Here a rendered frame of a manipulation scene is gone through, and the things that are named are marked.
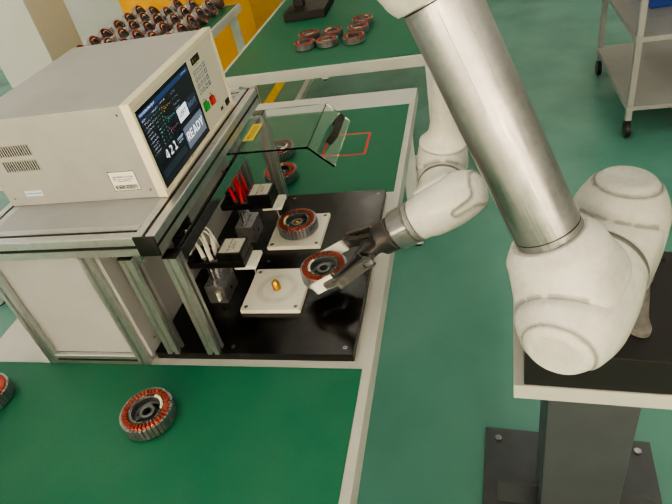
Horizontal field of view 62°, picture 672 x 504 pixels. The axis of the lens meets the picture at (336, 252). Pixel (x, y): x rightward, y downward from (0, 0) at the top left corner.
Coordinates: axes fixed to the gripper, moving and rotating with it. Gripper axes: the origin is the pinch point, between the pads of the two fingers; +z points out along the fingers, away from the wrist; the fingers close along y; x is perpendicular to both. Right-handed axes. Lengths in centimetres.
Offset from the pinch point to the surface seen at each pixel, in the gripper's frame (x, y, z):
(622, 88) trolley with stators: -114, 225, -67
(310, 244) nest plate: -0.9, 17.4, 10.4
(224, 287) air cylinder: 10.4, -2.7, 23.4
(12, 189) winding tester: 59, -8, 39
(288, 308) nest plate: -0.8, -6.9, 10.6
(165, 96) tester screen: 51, 5, 1
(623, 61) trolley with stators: -118, 263, -74
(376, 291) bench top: -13.4, 2.1, -4.6
